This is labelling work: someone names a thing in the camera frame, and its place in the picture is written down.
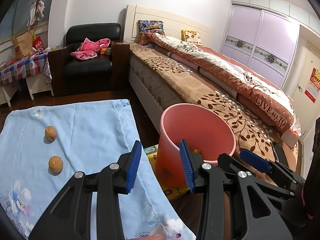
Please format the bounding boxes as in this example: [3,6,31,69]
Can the walnut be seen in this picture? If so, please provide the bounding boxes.
[48,156,63,174]
[44,126,56,141]

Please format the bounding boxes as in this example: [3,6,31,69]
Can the small orange box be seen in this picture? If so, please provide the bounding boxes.
[100,47,111,55]

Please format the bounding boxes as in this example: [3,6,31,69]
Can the bed with brown blanket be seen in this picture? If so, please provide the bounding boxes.
[129,43,300,171]

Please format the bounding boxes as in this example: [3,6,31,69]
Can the pink plastic trash bucket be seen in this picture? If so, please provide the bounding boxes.
[155,103,236,188]

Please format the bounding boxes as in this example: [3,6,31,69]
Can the upper walnut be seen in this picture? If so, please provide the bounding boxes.
[44,126,56,141]

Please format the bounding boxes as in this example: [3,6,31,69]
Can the red wall calendar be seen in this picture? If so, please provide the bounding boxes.
[304,68,320,103]

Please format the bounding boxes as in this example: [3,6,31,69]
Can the hanging white pink clothes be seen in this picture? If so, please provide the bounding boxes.
[27,0,45,27]

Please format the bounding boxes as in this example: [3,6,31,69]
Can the checkered cloth side table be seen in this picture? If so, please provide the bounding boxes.
[1,52,53,106]

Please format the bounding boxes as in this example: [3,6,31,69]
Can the yellow red floral pillow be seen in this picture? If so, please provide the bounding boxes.
[181,29,203,46]

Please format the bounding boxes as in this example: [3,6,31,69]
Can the orange white polka quilt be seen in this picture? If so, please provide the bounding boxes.
[146,33,299,133]

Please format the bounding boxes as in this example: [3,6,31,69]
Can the pink clothes on armchair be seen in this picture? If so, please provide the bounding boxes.
[71,38,111,60]

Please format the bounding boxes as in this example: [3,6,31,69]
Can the black leather armchair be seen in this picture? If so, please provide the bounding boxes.
[48,23,130,96]

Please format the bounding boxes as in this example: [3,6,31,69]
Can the white room door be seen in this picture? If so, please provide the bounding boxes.
[293,43,319,136]

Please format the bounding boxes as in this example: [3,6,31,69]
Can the white bed headboard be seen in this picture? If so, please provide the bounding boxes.
[123,4,213,47]

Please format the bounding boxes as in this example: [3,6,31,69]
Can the yellow cardboard box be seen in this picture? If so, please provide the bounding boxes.
[143,144,190,201]

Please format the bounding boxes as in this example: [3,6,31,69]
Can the left hand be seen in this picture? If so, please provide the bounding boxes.
[130,234,165,240]

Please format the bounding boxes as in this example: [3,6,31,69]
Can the lower walnut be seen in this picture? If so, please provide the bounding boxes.
[48,156,63,174]

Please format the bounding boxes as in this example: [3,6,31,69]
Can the colourful cartoon pillow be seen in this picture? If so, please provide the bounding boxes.
[138,20,165,45]

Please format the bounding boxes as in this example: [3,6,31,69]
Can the lilac sliding wardrobe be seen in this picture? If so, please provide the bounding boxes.
[221,5,300,87]

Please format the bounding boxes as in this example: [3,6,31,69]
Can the brown paper bag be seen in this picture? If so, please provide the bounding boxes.
[12,30,35,60]

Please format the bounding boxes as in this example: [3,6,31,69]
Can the light blue floral cloth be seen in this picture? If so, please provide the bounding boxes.
[1,99,195,239]

